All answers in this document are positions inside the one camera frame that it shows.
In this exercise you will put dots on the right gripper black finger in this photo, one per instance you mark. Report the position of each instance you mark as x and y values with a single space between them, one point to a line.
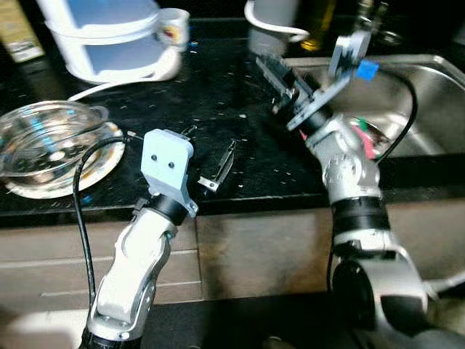
283 71
272 80

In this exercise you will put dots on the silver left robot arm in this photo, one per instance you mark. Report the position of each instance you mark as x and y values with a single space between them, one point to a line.
138 262

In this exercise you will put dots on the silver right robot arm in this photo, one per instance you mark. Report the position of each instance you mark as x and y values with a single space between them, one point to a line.
349 174

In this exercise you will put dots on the yellow oil bottle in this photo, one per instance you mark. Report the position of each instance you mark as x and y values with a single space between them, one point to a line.
320 25

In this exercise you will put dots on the white floral plate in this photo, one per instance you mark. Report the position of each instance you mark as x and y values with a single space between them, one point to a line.
109 163

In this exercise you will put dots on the white ceramic soup spoon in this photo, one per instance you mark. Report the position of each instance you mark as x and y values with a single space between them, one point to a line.
109 87

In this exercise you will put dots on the steel faucet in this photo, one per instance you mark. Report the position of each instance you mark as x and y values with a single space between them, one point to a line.
378 18

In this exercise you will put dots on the steel sink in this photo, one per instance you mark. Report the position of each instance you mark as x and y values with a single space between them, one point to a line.
436 102

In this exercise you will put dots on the black floor mat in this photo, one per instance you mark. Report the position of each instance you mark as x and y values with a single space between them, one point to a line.
232 323

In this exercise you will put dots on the grey drawer front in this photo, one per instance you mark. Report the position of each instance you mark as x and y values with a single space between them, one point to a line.
43 280
43 243

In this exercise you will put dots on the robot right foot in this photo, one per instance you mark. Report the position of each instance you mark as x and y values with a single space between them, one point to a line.
276 343

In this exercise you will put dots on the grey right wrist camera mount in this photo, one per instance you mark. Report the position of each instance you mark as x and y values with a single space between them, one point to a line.
327 94

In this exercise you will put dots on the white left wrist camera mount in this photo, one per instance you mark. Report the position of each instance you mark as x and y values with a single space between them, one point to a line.
167 163

